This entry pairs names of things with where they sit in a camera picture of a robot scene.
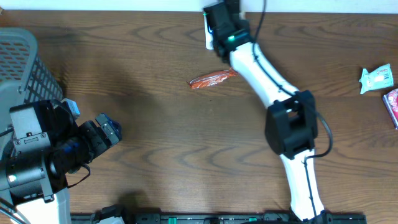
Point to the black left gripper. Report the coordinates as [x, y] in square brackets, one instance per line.
[101, 133]

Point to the orange snack bar wrapper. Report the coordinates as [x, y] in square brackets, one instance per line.
[211, 79]

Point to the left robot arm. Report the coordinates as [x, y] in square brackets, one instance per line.
[47, 145]

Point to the pink purple snack bag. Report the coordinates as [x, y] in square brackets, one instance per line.
[390, 101]

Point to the grey plastic basket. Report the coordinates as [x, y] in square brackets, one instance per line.
[24, 76]

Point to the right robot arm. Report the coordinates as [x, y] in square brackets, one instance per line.
[291, 117]

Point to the green wet wipes packet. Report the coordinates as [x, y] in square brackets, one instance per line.
[378, 79]

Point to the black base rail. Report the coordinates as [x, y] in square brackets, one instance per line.
[217, 217]

